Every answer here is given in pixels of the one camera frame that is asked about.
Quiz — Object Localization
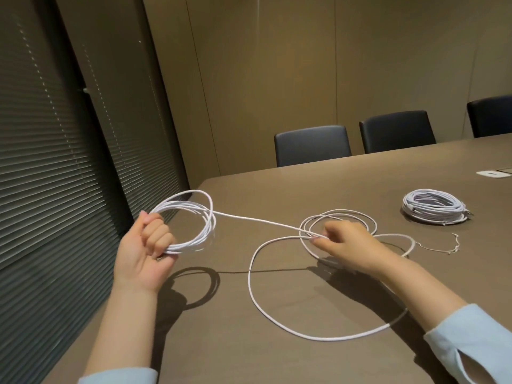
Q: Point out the person's left hand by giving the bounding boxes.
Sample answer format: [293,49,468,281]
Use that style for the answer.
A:
[113,211,178,294]

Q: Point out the person's right hand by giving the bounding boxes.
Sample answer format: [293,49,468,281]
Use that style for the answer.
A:
[310,221,405,276]

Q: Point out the white cable bundle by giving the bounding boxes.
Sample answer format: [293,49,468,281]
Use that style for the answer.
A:
[402,189,467,215]

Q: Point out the pile of white cables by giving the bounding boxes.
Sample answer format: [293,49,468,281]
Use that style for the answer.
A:
[150,189,418,342]

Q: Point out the person's right forearm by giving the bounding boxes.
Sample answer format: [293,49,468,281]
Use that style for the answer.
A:
[375,253,512,384]

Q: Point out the person's left forearm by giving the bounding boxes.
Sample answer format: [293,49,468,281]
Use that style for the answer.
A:
[78,277,161,384]

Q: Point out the brown table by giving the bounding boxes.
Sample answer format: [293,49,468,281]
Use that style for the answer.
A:
[42,133,512,384]

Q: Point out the bunch of white twist ties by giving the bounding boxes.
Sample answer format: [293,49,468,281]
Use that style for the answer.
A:
[415,234,462,255]

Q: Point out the dark meeting chair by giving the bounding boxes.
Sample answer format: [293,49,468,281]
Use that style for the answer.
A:
[358,110,437,155]
[466,94,512,139]
[274,125,353,168]

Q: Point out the glass partition with grey blinds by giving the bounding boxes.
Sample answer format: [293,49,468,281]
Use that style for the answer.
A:
[0,0,192,384]

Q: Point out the white table socket panel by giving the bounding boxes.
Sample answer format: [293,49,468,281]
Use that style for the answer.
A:
[476,167,512,179]

